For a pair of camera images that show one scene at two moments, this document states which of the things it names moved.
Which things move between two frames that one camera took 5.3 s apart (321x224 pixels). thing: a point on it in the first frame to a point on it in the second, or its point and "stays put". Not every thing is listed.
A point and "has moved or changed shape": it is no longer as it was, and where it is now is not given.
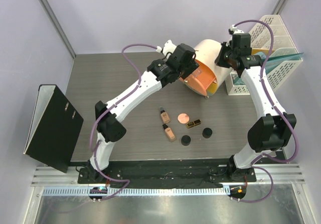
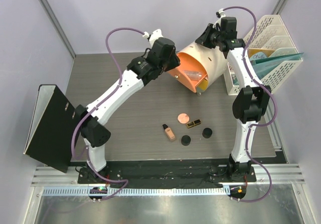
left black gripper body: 187,70 to 172,63
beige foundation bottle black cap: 170,133 stays put
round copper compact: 183,118 stays put
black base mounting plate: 166,172 stays put
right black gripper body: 225,54 to 212,36
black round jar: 207,132 stays put
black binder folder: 54,128 stays put
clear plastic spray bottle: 197,73 stays put
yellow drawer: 212,88 to 202,86
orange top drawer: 201,78 has moved or changed shape
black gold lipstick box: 193,123 stays put
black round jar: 185,140 stays put
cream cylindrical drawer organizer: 206,50 has moved or changed shape
